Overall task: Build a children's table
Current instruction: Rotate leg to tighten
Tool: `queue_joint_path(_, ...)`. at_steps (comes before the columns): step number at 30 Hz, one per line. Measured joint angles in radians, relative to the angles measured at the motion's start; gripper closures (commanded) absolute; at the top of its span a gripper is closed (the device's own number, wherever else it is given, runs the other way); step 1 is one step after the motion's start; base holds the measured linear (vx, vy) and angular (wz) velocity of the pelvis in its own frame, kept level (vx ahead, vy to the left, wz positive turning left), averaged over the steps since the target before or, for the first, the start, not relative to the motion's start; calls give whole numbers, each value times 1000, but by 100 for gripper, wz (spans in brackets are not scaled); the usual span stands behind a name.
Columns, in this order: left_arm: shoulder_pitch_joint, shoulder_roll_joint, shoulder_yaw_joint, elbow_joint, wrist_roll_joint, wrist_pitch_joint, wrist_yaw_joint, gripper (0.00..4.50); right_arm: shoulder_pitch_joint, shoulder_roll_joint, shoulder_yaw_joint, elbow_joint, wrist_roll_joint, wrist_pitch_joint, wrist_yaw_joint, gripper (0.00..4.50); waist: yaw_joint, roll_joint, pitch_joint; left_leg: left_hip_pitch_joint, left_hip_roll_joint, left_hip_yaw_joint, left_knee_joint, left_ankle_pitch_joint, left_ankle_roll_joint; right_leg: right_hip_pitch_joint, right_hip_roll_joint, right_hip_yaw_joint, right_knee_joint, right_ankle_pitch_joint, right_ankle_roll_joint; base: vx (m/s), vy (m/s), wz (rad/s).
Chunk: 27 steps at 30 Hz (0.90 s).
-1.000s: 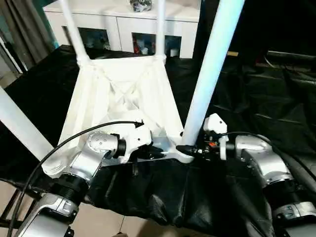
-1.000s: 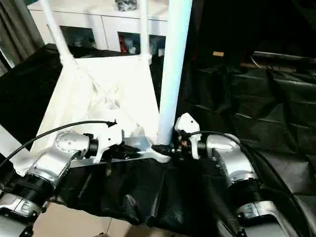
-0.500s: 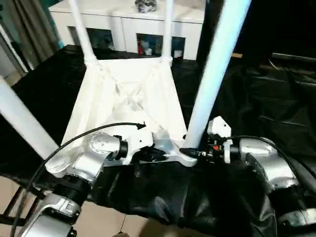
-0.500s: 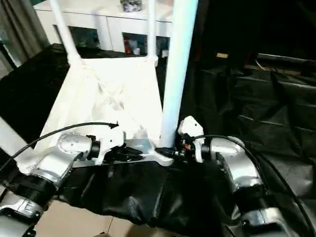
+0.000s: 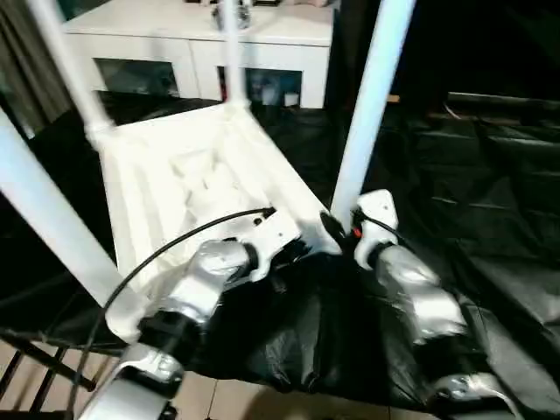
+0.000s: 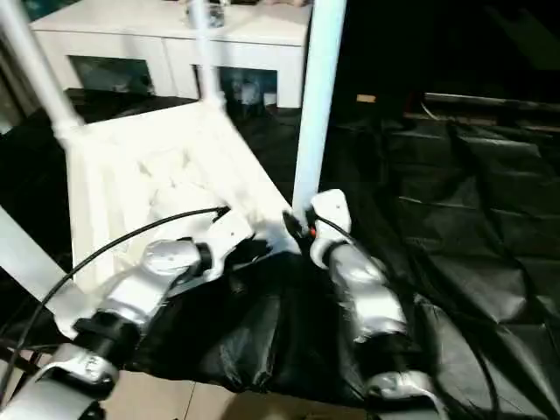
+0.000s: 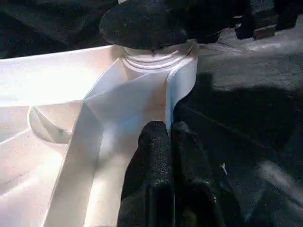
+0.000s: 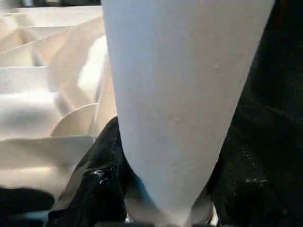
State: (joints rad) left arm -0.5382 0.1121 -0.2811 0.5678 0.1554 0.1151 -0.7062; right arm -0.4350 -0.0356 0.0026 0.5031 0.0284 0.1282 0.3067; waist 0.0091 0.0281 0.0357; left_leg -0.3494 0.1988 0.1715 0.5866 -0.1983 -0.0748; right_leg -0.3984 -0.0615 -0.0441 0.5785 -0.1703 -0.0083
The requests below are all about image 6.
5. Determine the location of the white plastic table leg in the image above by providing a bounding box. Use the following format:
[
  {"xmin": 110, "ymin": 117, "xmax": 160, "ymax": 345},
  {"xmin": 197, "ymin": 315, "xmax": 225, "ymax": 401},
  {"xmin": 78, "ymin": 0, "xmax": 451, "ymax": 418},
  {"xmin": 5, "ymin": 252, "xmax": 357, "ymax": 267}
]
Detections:
[
  {"xmin": 291, "ymin": 0, "xmax": 349, "ymax": 220},
  {"xmin": 0, "ymin": 0, "xmax": 84, "ymax": 137},
  {"xmin": 185, "ymin": 0, "xmax": 227, "ymax": 110},
  {"xmin": 0, "ymin": 205, "xmax": 87, "ymax": 338}
]

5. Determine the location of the white upturned plastic table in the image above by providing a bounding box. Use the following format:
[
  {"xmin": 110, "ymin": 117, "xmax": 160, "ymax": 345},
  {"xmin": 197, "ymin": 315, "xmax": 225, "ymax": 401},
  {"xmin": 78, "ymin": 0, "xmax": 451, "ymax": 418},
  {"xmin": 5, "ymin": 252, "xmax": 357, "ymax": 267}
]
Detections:
[{"xmin": 52, "ymin": 100, "xmax": 303, "ymax": 340}]

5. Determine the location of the black glossy mat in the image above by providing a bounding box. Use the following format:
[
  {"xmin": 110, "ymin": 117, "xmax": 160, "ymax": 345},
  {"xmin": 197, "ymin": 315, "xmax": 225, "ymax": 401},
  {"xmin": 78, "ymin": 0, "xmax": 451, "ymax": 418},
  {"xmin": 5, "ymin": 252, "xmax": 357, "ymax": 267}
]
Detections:
[{"xmin": 0, "ymin": 87, "xmax": 560, "ymax": 420}]

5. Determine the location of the black speaker box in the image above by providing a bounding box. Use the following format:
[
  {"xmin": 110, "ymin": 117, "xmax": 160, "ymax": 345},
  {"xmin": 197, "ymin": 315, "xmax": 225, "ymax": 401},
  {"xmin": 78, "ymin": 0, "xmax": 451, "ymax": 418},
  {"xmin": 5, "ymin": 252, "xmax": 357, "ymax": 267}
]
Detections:
[{"xmin": 332, "ymin": 0, "xmax": 428, "ymax": 119}]

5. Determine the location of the black glossy tv stand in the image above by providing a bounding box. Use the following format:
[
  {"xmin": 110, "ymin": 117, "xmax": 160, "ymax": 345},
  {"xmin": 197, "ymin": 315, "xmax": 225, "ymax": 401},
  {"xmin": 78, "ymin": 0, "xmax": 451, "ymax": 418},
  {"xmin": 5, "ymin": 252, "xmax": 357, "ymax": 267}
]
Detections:
[{"xmin": 422, "ymin": 91, "xmax": 560, "ymax": 132}]

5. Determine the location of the white glass-door cabinet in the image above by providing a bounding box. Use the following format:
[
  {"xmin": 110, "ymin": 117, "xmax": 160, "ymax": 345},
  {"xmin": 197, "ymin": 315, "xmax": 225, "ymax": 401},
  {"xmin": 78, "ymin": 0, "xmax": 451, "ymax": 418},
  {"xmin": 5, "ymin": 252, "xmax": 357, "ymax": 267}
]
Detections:
[{"xmin": 29, "ymin": 0, "xmax": 312, "ymax": 109}]

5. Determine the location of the grey curtain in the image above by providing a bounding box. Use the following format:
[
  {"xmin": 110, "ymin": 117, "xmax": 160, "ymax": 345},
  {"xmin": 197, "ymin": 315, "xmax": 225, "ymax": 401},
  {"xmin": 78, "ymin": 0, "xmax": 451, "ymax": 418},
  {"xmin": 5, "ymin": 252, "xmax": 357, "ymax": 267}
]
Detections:
[{"xmin": 0, "ymin": 25, "xmax": 49, "ymax": 132}]

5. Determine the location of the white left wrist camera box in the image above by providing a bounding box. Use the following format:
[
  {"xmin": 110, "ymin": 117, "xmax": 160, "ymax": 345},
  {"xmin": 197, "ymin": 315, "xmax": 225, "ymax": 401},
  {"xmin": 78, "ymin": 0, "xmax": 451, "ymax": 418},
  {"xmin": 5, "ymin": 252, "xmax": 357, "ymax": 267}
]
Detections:
[{"xmin": 205, "ymin": 209, "xmax": 256, "ymax": 281}]

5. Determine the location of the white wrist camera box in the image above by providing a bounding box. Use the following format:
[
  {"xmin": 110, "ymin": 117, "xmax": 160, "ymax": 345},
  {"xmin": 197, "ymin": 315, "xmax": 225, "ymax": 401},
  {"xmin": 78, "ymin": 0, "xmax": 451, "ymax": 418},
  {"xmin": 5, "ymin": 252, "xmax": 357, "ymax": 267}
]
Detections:
[
  {"xmin": 205, "ymin": 209, "xmax": 256, "ymax": 281},
  {"xmin": 309, "ymin": 188, "xmax": 354, "ymax": 269}
]

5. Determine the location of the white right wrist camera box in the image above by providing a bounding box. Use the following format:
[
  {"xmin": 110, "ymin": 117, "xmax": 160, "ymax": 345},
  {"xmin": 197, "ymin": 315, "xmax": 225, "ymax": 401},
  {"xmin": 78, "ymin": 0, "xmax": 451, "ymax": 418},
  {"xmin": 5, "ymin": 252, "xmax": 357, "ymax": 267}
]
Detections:
[{"xmin": 309, "ymin": 188, "xmax": 354, "ymax": 269}]

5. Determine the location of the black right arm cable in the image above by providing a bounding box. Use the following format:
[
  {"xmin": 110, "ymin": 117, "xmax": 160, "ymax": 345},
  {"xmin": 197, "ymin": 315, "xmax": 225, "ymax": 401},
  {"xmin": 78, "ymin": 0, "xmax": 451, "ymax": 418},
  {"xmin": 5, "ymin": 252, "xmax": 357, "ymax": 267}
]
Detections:
[{"xmin": 321, "ymin": 218, "xmax": 500, "ymax": 420}]

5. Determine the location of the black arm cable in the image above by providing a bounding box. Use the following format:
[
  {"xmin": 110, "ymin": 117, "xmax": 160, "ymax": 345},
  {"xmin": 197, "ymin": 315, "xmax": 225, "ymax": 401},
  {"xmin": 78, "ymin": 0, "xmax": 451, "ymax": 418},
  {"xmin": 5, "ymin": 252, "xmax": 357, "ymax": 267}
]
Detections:
[
  {"xmin": 321, "ymin": 218, "xmax": 500, "ymax": 420},
  {"xmin": 0, "ymin": 205, "xmax": 231, "ymax": 420}
]

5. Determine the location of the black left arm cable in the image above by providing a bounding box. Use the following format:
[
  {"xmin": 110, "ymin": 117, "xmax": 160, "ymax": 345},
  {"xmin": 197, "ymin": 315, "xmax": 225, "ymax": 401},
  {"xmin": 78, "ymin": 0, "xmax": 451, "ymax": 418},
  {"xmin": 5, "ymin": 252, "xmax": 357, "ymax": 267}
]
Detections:
[{"xmin": 0, "ymin": 205, "xmax": 231, "ymax": 420}]

